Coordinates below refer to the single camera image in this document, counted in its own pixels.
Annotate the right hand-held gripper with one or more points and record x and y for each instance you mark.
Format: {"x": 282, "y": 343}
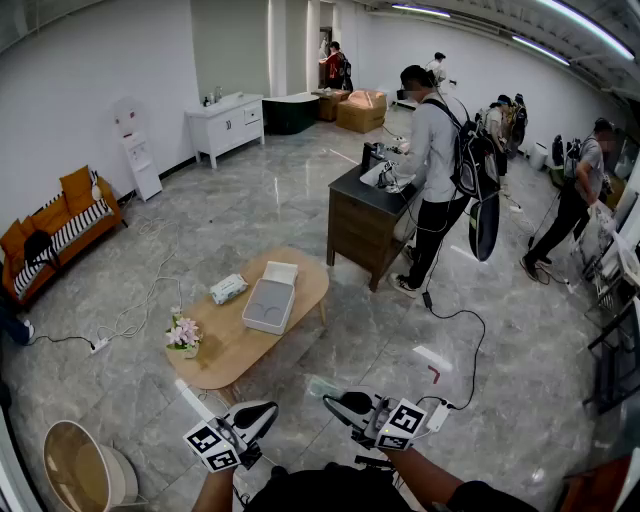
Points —
{"x": 400, "y": 425}

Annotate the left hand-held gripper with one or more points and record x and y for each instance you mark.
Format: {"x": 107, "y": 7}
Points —
{"x": 212, "y": 447}

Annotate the clear plastic snack packet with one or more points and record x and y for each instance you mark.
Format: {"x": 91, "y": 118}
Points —
{"x": 322, "y": 387}

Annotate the white rectangular tray box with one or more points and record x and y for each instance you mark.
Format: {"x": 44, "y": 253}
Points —
{"x": 267, "y": 307}

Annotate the person's left forearm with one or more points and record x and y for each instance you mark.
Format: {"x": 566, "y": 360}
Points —
{"x": 215, "y": 492}

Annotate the person's right forearm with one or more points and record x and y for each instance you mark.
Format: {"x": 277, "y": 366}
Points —
{"x": 420, "y": 475}

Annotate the large cardboard box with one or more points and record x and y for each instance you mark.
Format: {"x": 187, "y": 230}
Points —
{"x": 360, "y": 115}

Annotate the small cardboard box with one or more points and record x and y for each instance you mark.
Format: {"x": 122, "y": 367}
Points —
{"x": 330, "y": 105}

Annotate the oval wooden coffee table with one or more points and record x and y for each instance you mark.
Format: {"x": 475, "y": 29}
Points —
{"x": 235, "y": 350}

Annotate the white power adapter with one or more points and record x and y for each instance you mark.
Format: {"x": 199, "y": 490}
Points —
{"x": 437, "y": 417}

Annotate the person's black clothing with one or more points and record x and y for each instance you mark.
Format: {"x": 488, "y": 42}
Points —
{"x": 325, "y": 492}

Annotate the pink flowers in pot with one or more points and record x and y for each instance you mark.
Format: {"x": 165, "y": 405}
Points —
{"x": 184, "y": 334}

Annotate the wet wipes pack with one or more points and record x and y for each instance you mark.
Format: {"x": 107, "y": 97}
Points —
{"x": 229, "y": 289}

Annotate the white power strip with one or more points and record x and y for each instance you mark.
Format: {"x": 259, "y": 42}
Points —
{"x": 99, "y": 345}

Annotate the dark wooden cabinet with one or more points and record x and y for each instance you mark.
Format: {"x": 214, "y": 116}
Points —
{"x": 357, "y": 225}

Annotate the black oval bag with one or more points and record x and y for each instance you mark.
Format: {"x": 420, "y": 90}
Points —
{"x": 484, "y": 227}

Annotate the white sink basin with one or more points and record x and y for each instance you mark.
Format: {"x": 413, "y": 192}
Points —
{"x": 372, "y": 175}

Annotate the orange sofa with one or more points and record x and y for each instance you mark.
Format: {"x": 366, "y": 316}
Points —
{"x": 75, "y": 235}

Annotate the black white striped blanket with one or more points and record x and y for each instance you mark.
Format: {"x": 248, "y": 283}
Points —
{"x": 67, "y": 235}

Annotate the black metal rack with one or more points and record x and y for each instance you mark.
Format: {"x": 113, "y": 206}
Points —
{"x": 617, "y": 360}

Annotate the white water dispenser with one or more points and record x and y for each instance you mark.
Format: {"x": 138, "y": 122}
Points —
{"x": 140, "y": 160}

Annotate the orange cushion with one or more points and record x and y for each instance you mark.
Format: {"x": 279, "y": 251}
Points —
{"x": 76, "y": 190}

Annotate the white vanity cabinet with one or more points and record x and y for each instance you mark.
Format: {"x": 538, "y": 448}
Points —
{"x": 225, "y": 127}

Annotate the dark green bathtub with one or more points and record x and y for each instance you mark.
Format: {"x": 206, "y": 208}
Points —
{"x": 290, "y": 115}

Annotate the white trash bin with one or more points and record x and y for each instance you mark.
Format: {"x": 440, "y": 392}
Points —
{"x": 539, "y": 156}

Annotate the chrome faucet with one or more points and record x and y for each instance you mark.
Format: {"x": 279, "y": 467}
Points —
{"x": 218, "y": 95}

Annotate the ceiling light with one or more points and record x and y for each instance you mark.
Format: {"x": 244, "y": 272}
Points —
{"x": 420, "y": 10}
{"x": 590, "y": 25}
{"x": 540, "y": 49}

